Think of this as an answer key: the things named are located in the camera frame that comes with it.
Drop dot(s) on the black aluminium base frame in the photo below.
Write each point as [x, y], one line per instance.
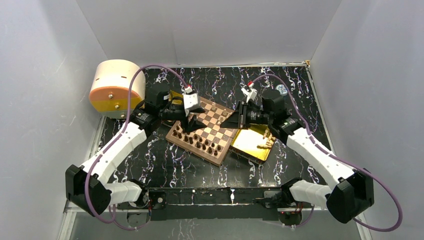
[219, 203]

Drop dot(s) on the gold tin with white pieces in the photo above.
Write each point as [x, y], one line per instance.
[245, 144]

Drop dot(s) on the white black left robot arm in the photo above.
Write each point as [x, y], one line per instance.
[88, 186]

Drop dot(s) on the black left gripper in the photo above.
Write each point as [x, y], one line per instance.
[193, 124]

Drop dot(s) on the white pieces pile in tin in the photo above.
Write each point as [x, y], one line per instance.
[268, 140]

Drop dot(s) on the empty gold tin box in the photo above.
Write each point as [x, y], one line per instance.
[175, 98]

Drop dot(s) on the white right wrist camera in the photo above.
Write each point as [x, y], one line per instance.
[249, 92]

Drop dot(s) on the wooden chess board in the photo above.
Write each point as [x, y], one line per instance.
[213, 120]

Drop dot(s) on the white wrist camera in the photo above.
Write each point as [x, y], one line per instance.
[249, 92]
[191, 101]

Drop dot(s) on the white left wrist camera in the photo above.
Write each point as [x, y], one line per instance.
[191, 101]

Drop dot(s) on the dark chess pieces row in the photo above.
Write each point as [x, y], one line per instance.
[205, 142]

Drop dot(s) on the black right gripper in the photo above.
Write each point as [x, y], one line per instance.
[238, 119]

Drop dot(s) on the cream orange round appliance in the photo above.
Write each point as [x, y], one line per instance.
[111, 94]

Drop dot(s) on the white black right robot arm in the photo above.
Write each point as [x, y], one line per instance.
[347, 192]

